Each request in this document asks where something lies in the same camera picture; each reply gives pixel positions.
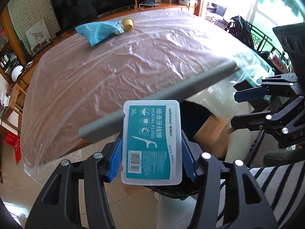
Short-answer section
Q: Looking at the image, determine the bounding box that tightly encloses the clear dental floss box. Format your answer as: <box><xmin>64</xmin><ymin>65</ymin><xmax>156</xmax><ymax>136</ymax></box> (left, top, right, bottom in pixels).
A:
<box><xmin>121</xmin><ymin>100</ymin><xmax>182</xmax><ymax>186</ymax></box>

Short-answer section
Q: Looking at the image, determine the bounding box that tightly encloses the light blue plastic bag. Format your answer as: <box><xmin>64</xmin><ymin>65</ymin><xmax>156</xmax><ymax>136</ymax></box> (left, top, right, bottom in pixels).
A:
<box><xmin>75</xmin><ymin>21</ymin><xmax>125</xmax><ymax>47</ymax></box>

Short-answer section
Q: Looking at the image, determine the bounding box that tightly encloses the wooden tv cabinet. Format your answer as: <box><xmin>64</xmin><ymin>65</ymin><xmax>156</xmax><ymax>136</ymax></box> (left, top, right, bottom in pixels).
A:
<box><xmin>1</xmin><ymin>3</ymin><xmax>201</xmax><ymax>135</ymax></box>

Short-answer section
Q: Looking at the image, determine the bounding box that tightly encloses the horse painting on canvas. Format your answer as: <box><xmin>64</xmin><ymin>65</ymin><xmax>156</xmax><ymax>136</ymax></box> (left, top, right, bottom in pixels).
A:
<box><xmin>25</xmin><ymin>18</ymin><xmax>51</xmax><ymax>55</ymax></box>

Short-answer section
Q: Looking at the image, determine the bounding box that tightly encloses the white helmet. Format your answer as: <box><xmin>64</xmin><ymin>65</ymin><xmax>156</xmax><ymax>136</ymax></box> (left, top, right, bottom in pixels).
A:
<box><xmin>11</xmin><ymin>65</ymin><xmax>24</xmax><ymax>82</ymax></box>

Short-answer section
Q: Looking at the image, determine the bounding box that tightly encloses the small yellow cup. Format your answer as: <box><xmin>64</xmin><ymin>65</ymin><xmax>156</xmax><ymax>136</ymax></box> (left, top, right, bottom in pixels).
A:
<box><xmin>122</xmin><ymin>17</ymin><xmax>134</xmax><ymax>31</ymax></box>

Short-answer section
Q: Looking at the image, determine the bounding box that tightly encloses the grey trash bin rim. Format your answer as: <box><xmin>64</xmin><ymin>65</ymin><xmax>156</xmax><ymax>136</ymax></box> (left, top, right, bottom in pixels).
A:
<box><xmin>79</xmin><ymin>60</ymin><xmax>239</xmax><ymax>144</ymax></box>

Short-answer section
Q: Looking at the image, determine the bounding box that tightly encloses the red paper bag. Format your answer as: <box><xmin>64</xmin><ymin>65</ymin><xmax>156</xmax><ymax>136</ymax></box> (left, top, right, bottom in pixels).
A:
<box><xmin>4</xmin><ymin>131</ymin><xmax>22</xmax><ymax>164</ymax></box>

